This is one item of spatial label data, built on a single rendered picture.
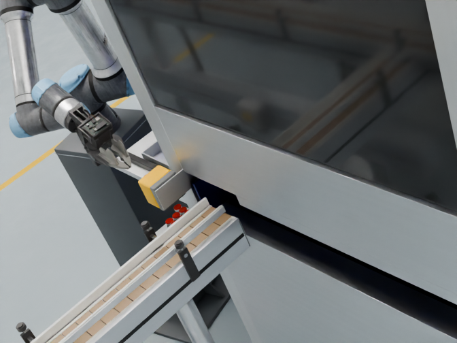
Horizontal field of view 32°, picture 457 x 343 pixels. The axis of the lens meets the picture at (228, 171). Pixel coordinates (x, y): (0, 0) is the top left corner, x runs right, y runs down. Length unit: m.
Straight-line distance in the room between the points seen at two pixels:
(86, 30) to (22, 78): 0.26
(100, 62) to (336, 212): 1.23
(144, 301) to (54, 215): 2.26
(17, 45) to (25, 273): 1.59
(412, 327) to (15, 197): 2.98
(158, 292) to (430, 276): 0.63
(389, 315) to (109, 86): 1.30
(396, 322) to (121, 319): 0.58
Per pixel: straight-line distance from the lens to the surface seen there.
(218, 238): 1.86
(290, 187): 1.59
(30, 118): 2.31
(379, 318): 1.70
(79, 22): 2.45
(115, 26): 1.77
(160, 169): 1.97
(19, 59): 2.36
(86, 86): 2.64
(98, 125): 2.06
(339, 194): 1.47
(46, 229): 3.95
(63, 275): 3.61
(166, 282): 1.81
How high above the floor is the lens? 2.06
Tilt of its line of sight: 34 degrees down
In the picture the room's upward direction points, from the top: 23 degrees counter-clockwise
